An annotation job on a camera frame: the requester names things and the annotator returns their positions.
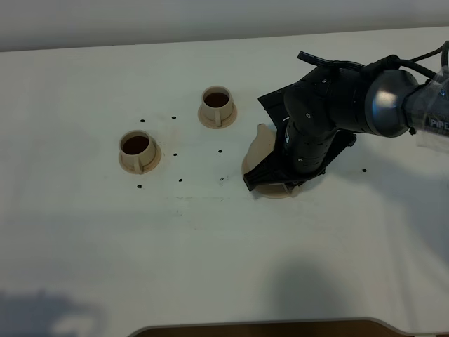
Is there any beige saucer rear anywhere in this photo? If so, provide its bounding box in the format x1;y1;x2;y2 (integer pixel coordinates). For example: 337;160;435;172
197;105;238;129

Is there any beige teacup rear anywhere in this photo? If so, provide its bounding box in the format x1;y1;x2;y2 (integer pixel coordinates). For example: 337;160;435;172
200;86;235;126

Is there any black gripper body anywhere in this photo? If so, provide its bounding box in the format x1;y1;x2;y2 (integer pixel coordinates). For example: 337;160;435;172
243;87;356;191

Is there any beige teapot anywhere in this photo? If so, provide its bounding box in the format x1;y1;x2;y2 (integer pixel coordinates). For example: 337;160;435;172
241;124;276;174

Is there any beige teapot saucer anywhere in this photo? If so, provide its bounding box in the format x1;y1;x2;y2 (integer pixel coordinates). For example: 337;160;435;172
251;185;302;199

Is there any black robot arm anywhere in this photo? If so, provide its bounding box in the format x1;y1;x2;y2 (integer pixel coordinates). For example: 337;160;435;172
243;52;448;190

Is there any beige teacup front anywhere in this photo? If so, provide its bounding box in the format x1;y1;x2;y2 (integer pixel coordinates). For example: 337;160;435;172
119;130;157;164

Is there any beige saucer front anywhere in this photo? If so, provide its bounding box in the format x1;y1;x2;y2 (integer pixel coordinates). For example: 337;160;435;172
119;143;161;175

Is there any beige teacup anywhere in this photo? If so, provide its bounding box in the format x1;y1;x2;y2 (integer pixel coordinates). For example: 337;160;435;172
119;130;157;164
200;86;235;126

